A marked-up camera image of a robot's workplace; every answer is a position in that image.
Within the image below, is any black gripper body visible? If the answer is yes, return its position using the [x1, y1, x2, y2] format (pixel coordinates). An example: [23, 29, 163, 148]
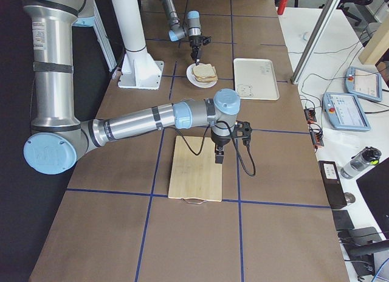
[211, 132, 231, 153]
[189, 35, 202, 51]

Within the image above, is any bread slice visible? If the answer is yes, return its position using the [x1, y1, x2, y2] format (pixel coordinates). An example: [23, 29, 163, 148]
[194, 74, 218, 83]
[192, 64, 216, 78]

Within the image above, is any white round plate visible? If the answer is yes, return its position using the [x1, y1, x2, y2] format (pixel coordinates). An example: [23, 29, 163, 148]
[186, 63, 217, 88]

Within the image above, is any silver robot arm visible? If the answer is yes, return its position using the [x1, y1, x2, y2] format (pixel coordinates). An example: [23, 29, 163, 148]
[161, 0, 210, 66]
[22, 0, 243, 174]

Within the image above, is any wooden cutting board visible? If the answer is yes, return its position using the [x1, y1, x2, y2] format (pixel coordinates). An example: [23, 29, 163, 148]
[168, 136, 222, 202]

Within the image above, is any cream bear tray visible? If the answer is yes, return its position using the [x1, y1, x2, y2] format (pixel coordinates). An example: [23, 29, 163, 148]
[233, 58, 280, 101]

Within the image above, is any black box with label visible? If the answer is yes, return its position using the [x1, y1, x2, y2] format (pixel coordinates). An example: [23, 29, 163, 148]
[318, 160, 347, 210]

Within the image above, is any near teach pendant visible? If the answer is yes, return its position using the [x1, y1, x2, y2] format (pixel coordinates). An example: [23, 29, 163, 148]
[322, 92, 371, 132]

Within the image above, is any teach pendant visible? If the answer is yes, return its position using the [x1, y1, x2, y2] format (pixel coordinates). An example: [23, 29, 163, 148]
[322, 92, 371, 132]
[345, 67, 383, 103]

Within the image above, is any clear water bottle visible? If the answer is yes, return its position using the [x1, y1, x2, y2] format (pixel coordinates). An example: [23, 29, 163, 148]
[340, 146, 382, 179]

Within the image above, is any far teach pendant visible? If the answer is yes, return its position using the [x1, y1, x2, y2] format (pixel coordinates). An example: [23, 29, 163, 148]
[345, 67, 383, 103]

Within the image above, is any black monitor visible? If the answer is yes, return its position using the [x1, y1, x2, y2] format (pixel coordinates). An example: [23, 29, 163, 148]
[357, 161, 388, 238]

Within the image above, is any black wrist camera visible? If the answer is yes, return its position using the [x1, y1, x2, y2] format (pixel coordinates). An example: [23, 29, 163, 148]
[201, 36, 212, 46]
[234, 121, 252, 147]

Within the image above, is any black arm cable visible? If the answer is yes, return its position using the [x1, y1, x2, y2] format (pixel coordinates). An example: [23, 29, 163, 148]
[166, 120, 256, 177]

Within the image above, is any metal cutting board handle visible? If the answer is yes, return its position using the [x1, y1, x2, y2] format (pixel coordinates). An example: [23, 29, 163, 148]
[181, 198, 206, 205]

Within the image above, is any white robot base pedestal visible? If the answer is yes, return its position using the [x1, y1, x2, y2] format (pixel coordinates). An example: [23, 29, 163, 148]
[111, 0, 164, 90]

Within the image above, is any aluminium frame post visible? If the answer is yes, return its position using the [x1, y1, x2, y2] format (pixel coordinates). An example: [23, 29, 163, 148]
[291, 0, 340, 84]

